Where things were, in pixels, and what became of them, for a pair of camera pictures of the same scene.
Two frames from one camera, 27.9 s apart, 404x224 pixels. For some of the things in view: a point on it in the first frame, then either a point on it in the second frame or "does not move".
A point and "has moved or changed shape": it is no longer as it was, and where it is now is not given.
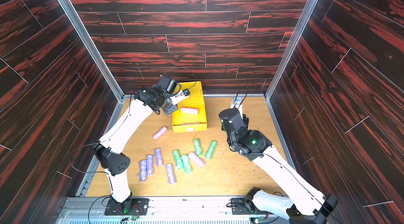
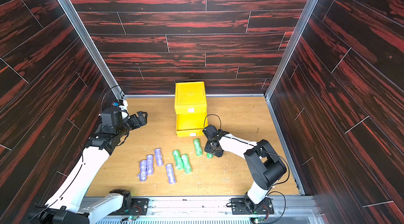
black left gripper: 168,111 to 143,121
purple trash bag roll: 142,175 does not move
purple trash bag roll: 150,166 does not move
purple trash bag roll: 170,173 does not move
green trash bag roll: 185,161 does not move
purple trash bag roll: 159,157 does not move
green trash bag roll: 179,164 does not move
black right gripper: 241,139 to 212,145
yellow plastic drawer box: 191,115 has moved or changed shape
